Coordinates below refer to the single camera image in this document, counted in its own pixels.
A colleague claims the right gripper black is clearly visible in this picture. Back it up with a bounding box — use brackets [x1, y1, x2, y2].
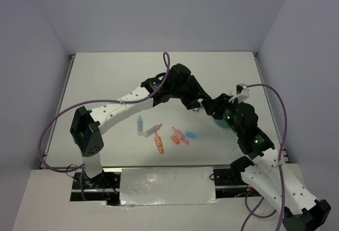
[201, 92, 243, 136]

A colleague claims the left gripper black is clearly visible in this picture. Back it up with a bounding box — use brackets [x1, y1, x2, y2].
[171, 75, 210, 111]

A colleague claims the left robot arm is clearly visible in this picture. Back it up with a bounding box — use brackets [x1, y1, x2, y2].
[70, 64, 211, 188]

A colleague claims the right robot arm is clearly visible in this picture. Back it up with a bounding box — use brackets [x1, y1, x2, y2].
[202, 94, 331, 230]

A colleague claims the teal round pen holder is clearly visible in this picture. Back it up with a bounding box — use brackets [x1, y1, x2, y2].
[214, 119, 229, 129]

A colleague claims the blue eraser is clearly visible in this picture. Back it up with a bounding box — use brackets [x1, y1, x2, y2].
[185, 131, 197, 138]

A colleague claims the pink highlighter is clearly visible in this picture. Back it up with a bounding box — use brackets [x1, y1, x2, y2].
[172, 127, 189, 145]

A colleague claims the orange highlighter cap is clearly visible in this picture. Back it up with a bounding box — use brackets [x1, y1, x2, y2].
[171, 135, 180, 145]

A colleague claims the orange highlighter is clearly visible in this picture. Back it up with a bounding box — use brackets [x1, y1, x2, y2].
[155, 132, 164, 154]

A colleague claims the blue marker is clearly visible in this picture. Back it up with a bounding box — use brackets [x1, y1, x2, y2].
[137, 116, 144, 136]

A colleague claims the silver foil sheet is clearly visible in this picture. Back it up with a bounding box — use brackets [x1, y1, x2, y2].
[120, 167, 218, 206]

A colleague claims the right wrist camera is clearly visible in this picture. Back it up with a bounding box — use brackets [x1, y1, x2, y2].
[229, 84, 250, 103]

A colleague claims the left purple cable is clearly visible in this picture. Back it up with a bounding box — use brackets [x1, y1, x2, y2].
[38, 51, 171, 201]

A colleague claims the purple cable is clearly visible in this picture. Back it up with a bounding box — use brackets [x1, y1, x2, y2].
[240, 83, 288, 231]
[38, 51, 171, 201]

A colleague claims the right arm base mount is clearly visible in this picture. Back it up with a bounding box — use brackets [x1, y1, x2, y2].
[209, 167, 260, 199]

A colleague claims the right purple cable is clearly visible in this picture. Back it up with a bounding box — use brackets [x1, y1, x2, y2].
[240, 83, 288, 231]

